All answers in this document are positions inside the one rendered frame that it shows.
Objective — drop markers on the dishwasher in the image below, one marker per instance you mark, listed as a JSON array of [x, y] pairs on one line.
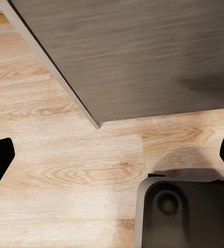
[[129, 59]]

